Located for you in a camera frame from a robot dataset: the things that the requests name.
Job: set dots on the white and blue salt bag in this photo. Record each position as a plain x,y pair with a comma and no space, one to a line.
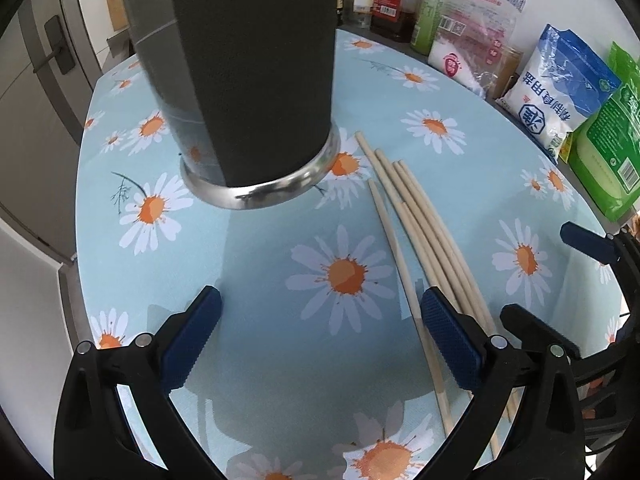
555,95

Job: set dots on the clear plastic bag white powder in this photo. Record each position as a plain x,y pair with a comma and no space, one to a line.
475,35

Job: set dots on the blue daisy print tablecloth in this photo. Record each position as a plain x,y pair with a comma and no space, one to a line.
260,260

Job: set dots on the yellow packet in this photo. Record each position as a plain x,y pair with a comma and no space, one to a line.
565,147

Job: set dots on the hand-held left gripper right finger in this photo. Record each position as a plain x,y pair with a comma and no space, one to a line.
450,345

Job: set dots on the oil bottle green label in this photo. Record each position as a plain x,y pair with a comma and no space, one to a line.
432,5

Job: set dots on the green sugar bag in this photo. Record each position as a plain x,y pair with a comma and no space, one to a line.
610,150

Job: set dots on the grey door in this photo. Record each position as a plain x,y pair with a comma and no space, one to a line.
30,135

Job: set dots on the black cylindrical utensil holder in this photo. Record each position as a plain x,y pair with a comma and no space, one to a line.
250,85

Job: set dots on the kitchen sink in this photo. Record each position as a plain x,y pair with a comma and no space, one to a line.
120,42

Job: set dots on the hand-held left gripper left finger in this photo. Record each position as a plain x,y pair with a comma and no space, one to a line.
192,342

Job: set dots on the jar of brown powder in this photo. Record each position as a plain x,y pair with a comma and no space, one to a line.
505,72

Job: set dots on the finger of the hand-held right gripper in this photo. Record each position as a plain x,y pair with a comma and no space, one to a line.
582,237
530,325

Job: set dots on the group of wooden chopsticks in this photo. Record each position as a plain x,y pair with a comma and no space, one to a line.
435,245

